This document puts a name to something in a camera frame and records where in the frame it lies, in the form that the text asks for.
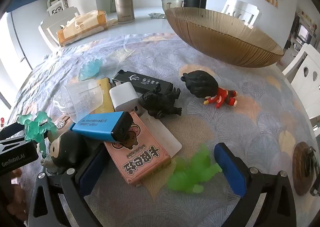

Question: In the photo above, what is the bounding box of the teal translucent figurine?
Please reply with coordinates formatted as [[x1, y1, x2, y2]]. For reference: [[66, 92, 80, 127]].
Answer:
[[16, 111, 57, 158]]

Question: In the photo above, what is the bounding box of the green translucent figurine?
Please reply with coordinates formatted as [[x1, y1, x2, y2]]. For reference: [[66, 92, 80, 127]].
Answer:
[[167, 143, 222, 194]]

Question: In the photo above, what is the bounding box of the black-haired red doll figurine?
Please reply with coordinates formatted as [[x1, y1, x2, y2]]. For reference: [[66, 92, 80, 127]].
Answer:
[[180, 70, 238, 108]]

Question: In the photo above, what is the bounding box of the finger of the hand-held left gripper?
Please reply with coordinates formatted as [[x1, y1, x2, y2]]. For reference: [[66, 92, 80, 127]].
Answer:
[[0, 122, 28, 142]]

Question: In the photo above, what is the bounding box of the yellow box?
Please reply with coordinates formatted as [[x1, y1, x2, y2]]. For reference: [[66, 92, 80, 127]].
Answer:
[[96, 78, 115, 114]]

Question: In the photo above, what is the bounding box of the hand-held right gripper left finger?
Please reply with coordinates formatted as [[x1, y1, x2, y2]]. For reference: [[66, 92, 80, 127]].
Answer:
[[27, 142, 110, 227]]

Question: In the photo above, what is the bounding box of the cluttered background shelf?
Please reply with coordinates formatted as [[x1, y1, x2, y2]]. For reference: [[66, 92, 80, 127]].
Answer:
[[285, 10, 316, 53]]

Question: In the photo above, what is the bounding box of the woven basket with items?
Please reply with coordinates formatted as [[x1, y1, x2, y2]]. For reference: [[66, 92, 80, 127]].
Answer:
[[164, 7, 285, 68]]

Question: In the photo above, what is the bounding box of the dark metal object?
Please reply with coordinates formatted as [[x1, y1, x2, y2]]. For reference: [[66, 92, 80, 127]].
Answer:
[[304, 146, 316, 180]]

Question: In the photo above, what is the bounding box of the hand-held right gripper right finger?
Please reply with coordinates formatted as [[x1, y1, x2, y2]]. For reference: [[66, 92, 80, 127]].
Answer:
[[214, 142, 304, 227]]

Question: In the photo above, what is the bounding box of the blue box with black end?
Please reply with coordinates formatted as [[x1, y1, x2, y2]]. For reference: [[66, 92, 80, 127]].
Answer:
[[69, 111, 134, 142]]

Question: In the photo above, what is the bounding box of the white translucent card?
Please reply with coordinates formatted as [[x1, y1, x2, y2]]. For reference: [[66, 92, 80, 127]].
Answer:
[[140, 115, 182, 158]]

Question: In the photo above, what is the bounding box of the round brown coaster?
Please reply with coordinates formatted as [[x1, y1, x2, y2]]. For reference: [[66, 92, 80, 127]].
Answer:
[[292, 142, 314, 196]]

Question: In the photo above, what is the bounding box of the dark framed window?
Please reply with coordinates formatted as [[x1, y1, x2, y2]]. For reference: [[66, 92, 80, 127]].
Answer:
[[296, 24, 313, 44]]

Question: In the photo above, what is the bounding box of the white chair with oval cutouts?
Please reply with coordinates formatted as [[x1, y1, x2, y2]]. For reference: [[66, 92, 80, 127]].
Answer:
[[221, 0, 262, 28], [282, 44, 320, 120], [38, 6, 80, 49]]

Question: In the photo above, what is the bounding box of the brown and black doll figurine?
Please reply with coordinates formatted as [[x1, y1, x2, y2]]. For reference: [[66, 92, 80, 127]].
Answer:
[[41, 131, 88, 175]]

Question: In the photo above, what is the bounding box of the white charger block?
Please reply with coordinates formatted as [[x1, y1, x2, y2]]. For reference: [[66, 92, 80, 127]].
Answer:
[[109, 82, 143, 115]]

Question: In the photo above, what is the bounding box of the floral printed tablecloth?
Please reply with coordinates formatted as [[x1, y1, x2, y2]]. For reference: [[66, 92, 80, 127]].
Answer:
[[7, 33, 320, 227]]

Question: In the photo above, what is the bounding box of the black dinosaur figurine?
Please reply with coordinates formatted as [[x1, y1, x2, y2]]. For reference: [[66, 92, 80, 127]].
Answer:
[[139, 84, 182, 119]]

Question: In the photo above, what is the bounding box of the pink card box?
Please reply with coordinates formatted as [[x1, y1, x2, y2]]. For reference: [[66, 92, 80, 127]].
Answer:
[[104, 112, 172, 185]]

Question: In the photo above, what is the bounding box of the black rectangular box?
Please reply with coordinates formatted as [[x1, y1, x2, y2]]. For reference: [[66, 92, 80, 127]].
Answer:
[[112, 70, 173, 93]]

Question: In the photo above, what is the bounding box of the small glass bowl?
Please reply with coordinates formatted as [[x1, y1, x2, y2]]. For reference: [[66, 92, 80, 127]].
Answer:
[[161, 0, 184, 11]]

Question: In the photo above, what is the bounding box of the pale blue translucent flower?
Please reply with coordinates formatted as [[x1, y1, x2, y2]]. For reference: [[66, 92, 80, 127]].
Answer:
[[79, 58, 103, 80]]

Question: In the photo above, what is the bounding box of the white carved plant stand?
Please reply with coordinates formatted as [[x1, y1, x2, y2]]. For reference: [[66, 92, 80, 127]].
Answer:
[[46, 0, 69, 16]]

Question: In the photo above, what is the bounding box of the clear plastic cup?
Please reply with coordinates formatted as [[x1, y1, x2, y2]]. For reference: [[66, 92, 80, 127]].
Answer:
[[53, 79, 104, 123]]

